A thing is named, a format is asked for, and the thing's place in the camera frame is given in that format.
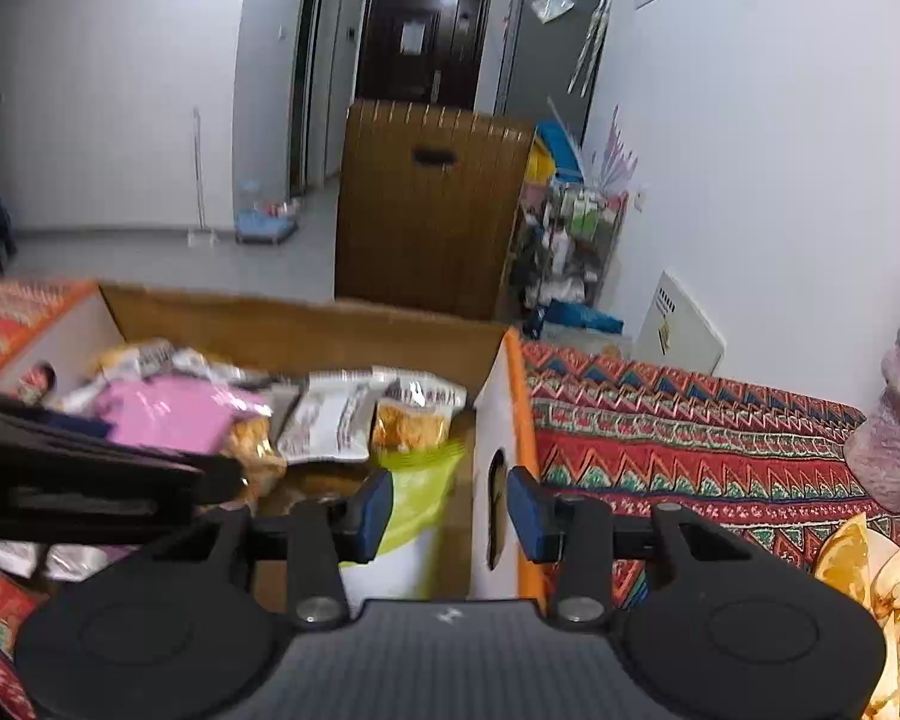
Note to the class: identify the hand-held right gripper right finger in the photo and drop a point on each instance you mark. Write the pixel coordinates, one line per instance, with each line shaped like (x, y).
(529, 521)

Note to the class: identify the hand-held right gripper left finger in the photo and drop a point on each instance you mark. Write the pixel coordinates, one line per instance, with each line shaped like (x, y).
(375, 516)

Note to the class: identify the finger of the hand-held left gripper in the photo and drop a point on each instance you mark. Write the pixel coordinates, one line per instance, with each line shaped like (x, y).
(60, 521)
(120, 469)

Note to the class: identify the green snack packet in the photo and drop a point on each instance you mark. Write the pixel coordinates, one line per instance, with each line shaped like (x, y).
(416, 491)

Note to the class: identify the pink snack packet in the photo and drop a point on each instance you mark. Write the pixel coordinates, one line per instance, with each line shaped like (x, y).
(169, 416)

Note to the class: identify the white grey snack packet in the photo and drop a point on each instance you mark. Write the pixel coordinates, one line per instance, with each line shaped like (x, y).
(328, 424)

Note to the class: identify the orange cracker snack packet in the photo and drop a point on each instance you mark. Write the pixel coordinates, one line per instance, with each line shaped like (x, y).
(412, 416)

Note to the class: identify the white cracker snack packet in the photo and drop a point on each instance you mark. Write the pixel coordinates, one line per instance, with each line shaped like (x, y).
(253, 454)

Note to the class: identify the red cardboard box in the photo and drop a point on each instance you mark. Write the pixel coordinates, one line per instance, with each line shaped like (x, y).
(307, 330)

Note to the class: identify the white orange snack packet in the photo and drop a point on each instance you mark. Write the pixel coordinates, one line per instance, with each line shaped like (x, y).
(131, 361)

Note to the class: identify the patterned red tablecloth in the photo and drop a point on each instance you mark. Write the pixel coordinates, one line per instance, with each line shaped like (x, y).
(682, 450)

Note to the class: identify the blue plastic bag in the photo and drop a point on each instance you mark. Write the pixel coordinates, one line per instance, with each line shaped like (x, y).
(585, 317)

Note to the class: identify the white board panel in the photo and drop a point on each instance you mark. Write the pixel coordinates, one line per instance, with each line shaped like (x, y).
(679, 326)

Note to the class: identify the blue pet bed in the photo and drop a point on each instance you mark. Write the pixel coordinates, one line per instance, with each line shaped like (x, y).
(266, 226)

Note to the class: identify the blue folder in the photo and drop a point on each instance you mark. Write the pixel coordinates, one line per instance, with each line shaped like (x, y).
(559, 146)

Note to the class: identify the pink ribbed vase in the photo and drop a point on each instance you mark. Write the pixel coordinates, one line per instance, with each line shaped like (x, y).
(896, 420)

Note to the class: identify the dark side door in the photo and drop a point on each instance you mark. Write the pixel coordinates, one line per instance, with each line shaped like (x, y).
(315, 75)

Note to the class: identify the grey refrigerator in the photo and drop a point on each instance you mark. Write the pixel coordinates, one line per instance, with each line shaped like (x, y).
(547, 60)

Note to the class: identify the dark entrance door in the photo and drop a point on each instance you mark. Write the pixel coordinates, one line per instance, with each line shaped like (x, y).
(424, 45)

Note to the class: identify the paper notice on door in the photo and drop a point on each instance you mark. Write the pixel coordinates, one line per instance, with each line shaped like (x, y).
(413, 37)

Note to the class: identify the white umbrella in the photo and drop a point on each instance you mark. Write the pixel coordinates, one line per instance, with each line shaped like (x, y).
(591, 45)

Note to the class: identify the clear plastic bag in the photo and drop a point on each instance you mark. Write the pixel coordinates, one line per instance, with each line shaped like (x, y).
(551, 4)

